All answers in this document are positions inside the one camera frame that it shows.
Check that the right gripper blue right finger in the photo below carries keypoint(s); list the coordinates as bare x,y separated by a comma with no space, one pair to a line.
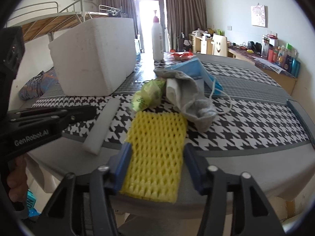
197,166

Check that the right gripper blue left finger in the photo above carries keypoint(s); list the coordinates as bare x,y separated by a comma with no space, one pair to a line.
119,165

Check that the yellow foam net sleeve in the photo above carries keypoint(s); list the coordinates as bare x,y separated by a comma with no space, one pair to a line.
157,141

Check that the white foam strip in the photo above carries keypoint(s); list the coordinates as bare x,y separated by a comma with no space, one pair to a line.
96,136

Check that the grey sock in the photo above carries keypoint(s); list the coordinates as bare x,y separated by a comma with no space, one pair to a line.
198,109

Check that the green plastic bag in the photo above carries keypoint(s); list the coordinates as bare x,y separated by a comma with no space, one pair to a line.
150,95

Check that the blue face mask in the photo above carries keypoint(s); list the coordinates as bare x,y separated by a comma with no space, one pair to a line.
196,70

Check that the left hand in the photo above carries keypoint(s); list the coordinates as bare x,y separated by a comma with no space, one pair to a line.
17,181

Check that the blue orange duvet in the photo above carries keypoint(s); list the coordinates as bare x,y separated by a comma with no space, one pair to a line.
38,85

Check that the houndstooth table cloth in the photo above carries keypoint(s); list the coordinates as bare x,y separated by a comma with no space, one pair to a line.
255,130

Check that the white styrofoam box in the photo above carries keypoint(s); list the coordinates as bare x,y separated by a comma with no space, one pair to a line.
95,57

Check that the metal bunk bed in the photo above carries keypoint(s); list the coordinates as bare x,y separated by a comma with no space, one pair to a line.
39,19

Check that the red snack packet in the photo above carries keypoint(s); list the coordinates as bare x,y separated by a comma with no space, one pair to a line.
181,56

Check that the wooden desk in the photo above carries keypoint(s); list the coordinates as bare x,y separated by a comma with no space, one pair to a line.
202,44

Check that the papers on desk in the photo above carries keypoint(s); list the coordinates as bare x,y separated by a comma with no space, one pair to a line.
272,66

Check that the wooden chair smiley face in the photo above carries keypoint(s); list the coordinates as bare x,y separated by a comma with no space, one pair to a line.
219,45

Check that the white pump bottle red cap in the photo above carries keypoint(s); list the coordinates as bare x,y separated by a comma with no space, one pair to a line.
157,39

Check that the brown right curtain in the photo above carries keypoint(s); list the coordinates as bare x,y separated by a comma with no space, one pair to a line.
184,16

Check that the brown curtain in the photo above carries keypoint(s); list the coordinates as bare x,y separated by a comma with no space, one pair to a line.
128,7
184,16

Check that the brown left curtain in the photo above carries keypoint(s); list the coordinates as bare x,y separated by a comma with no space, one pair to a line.
128,7

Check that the glass balcony door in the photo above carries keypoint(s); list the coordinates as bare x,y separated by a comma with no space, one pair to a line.
146,11

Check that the anime wall picture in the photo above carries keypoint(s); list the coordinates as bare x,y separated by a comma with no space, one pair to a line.
258,15

